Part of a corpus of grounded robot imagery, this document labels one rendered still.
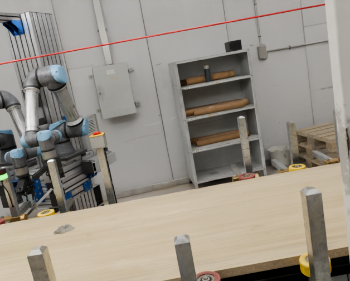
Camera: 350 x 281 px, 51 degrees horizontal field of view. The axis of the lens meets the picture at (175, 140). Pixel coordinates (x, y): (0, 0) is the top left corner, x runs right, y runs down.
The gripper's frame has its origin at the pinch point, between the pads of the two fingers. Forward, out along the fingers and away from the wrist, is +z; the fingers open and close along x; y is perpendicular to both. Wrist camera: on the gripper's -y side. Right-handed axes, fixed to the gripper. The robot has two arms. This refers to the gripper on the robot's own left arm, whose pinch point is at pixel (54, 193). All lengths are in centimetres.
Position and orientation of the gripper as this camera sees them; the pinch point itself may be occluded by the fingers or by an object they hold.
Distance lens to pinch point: 215.2
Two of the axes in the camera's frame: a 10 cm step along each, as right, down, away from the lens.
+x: -3.7, -1.1, 9.2
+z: 1.8, 9.7, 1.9
